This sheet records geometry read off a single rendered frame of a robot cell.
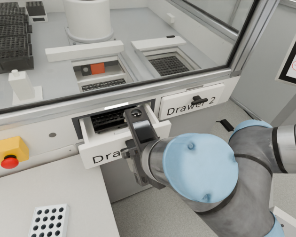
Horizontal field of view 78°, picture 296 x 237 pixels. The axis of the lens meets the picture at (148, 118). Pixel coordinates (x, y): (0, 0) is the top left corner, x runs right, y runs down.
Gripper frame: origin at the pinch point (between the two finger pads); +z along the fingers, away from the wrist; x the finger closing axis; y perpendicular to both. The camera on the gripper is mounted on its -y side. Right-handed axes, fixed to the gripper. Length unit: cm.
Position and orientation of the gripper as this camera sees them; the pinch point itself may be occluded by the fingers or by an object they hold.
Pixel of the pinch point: (134, 148)
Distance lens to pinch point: 53.4
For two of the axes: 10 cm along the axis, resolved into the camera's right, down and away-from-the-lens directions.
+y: 2.9, 9.6, -0.7
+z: -2.9, 1.6, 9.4
